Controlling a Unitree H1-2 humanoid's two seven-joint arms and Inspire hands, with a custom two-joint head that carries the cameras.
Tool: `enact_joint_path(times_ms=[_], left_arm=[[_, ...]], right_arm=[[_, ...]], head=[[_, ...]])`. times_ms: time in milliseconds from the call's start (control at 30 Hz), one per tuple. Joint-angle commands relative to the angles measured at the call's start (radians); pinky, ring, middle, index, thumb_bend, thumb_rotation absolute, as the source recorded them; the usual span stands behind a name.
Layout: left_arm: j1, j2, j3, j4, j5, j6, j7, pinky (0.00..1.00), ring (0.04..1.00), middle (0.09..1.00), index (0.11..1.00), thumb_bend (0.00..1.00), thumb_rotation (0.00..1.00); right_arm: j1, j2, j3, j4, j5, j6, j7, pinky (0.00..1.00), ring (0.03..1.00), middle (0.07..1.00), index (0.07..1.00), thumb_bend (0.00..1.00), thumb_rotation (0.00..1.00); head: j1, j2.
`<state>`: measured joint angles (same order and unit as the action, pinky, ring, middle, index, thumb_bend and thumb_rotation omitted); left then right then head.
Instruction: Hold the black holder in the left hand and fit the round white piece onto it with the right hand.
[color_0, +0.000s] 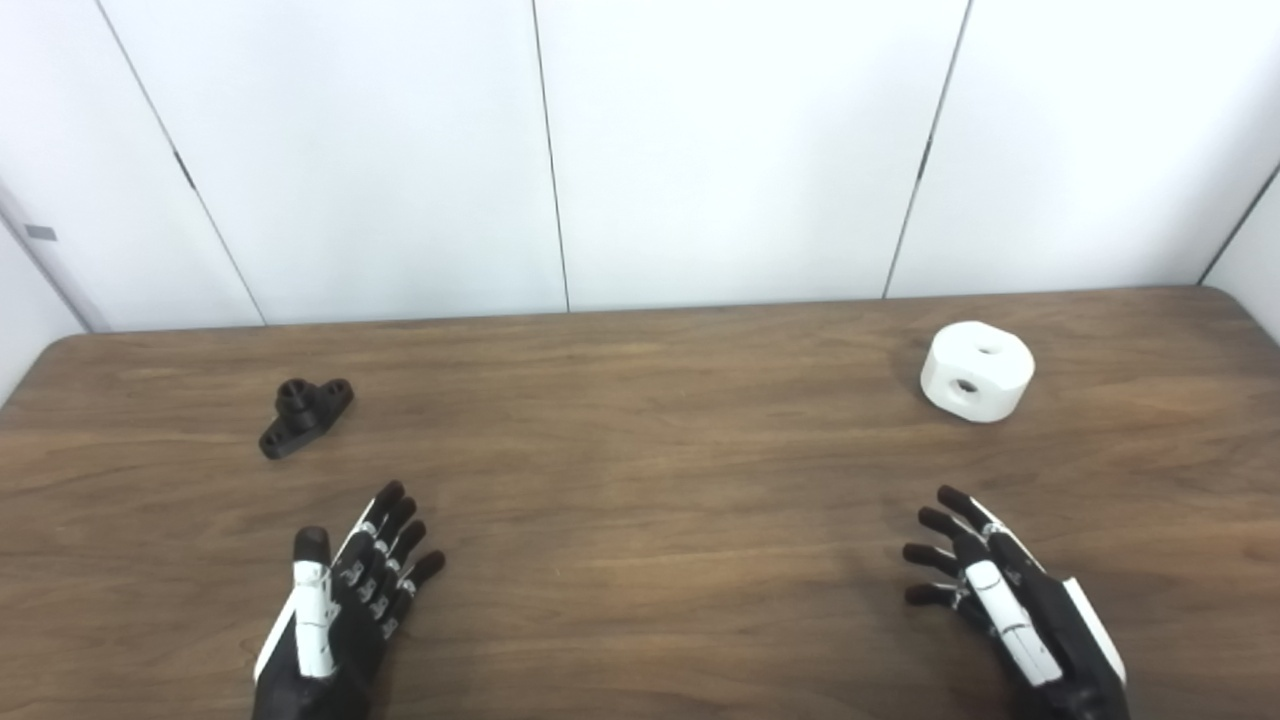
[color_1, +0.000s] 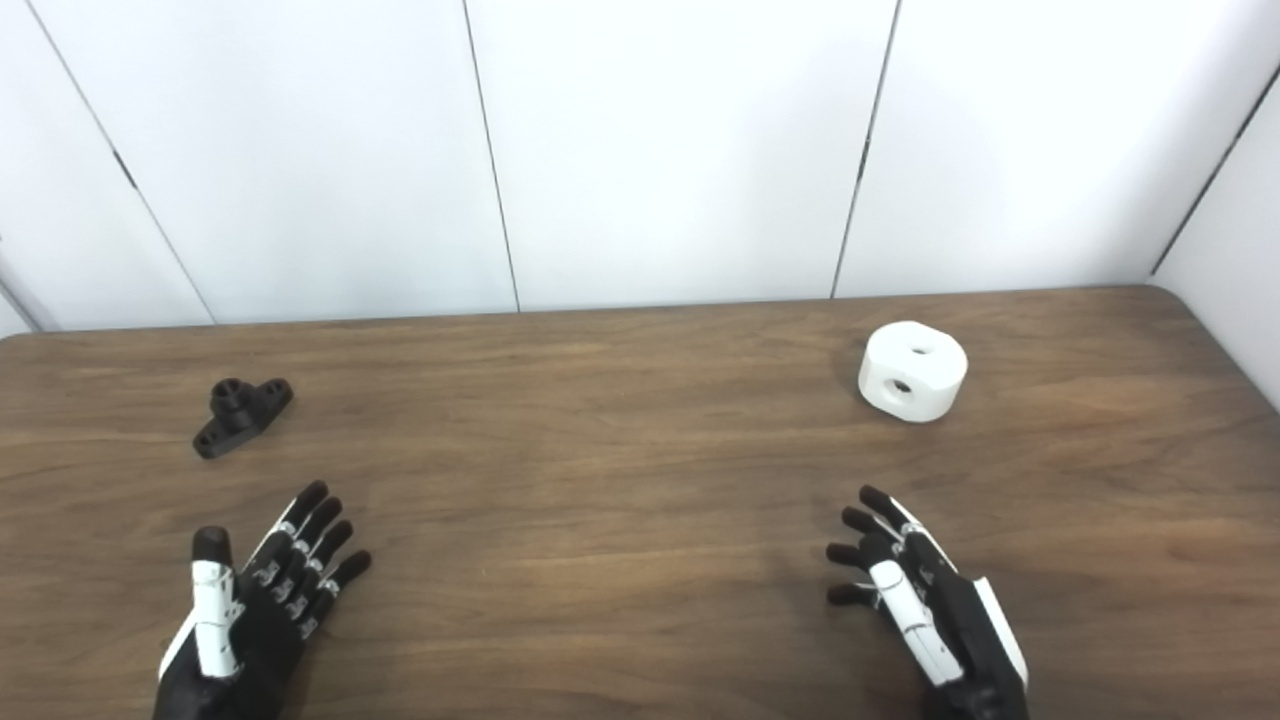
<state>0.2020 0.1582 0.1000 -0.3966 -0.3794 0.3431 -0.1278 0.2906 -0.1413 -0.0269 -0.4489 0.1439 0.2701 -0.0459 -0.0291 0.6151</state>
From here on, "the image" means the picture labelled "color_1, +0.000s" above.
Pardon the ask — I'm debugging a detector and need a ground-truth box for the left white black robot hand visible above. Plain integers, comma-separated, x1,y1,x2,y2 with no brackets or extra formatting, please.
152,481,373,720

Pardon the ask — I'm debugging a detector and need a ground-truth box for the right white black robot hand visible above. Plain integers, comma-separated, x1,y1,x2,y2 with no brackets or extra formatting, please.
826,486,1031,720

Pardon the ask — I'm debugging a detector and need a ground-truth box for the black plastic holder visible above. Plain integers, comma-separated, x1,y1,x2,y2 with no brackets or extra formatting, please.
192,377,295,460

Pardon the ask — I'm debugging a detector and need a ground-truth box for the round white plastic piece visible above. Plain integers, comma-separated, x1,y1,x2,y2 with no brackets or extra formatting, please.
857,321,969,424

